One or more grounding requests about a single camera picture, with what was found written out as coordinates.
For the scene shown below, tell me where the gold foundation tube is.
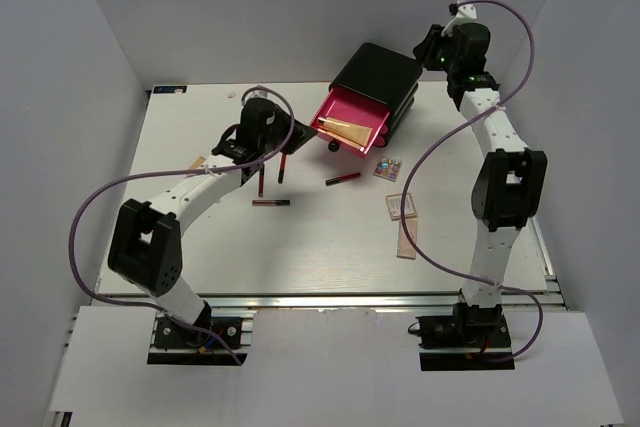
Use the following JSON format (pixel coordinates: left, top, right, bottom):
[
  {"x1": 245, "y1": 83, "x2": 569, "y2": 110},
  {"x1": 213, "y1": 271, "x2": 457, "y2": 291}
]
[{"x1": 318, "y1": 117, "x2": 372, "y2": 147}]

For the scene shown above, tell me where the black pink drawer organizer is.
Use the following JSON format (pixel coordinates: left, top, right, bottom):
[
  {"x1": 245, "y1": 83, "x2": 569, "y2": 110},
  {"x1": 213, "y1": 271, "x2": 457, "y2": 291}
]
[{"x1": 310, "y1": 42, "x2": 422, "y2": 158}]

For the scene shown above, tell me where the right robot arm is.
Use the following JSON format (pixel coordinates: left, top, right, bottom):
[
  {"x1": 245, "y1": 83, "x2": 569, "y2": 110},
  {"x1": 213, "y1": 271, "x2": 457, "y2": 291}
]
[{"x1": 413, "y1": 22, "x2": 548, "y2": 309}]

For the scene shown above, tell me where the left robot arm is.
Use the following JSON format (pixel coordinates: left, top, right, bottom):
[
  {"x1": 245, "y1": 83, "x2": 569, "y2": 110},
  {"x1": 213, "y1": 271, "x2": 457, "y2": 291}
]
[{"x1": 107, "y1": 96, "x2": 317, "y2": 346}]

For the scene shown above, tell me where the dark lip gloss vertical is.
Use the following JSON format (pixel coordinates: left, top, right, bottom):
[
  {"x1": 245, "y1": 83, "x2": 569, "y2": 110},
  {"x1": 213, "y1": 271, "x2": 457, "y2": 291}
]
[{"x1": 258, "y1": 165, "x2": 265, "y2": 198}]

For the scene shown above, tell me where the horizontal lip gloss tube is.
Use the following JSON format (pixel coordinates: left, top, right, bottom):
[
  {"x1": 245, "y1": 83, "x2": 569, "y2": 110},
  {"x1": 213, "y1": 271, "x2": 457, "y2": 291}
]
[{"x1": 252, "y1": 199, "x2": 291, "y2": 207}]

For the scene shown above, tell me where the red lip gloss upright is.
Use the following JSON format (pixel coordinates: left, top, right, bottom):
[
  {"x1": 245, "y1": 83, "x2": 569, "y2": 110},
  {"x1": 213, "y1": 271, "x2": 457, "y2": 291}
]
[{"x1": 277, "y1": 153, "x2": 287, "y2": 184}]

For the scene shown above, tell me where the square peach compact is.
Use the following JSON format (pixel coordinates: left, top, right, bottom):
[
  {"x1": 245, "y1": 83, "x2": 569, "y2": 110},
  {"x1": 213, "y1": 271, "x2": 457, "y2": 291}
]
[{"x1": 189, "y1": 156, "x2": 206, "y2": 170}]

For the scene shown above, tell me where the red lip gloss tube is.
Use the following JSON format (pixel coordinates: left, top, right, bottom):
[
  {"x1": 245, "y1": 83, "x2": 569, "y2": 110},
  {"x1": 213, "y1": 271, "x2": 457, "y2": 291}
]
[{"x1": 325, "y1": 172, "x2": 361, "y2": 187}]

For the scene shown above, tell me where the left blue corner label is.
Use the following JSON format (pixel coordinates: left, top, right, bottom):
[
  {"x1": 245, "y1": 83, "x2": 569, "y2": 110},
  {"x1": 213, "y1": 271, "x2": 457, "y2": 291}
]
[{"x1": 152, "y1": 85, "x2": 187, "y2": 95}]

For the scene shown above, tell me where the clear eyeshadow palette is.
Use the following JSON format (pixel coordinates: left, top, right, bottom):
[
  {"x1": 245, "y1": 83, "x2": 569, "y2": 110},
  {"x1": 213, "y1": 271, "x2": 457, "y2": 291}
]
[{"x1": 374, "y1": 158, "x2": 402, "y2": 182}]

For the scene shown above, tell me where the peach compact with label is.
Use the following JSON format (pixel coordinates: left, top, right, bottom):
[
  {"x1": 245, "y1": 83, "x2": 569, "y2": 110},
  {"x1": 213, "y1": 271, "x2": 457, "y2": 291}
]
[{"x1": 385, "y1": 193, "x2": 418, "y2": 221}]

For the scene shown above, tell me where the peach rectangular palette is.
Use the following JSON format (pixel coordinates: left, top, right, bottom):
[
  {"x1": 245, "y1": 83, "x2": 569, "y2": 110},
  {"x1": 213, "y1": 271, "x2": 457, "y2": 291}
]
[{"x1": 396, "y1": 218, "x2": 418, "y2": 260}]

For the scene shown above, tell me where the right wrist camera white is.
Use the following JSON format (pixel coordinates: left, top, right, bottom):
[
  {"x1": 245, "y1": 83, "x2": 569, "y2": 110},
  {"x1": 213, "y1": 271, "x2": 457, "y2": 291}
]
[{"x1": 441, "y1": 2, "x2": 477, "y2": 37}]

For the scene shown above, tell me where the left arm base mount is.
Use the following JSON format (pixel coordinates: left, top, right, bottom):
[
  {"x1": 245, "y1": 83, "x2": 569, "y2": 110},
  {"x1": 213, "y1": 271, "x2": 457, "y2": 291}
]
[{"x1": 147, "y1": 315, "x2": 252, "y2": 366}]

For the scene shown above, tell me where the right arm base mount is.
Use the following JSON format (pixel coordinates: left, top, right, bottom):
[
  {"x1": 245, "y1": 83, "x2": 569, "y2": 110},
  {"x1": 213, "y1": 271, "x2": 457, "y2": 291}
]
[{"x1": 407, "y1": 305, "x2": 515, "y2": 372}]

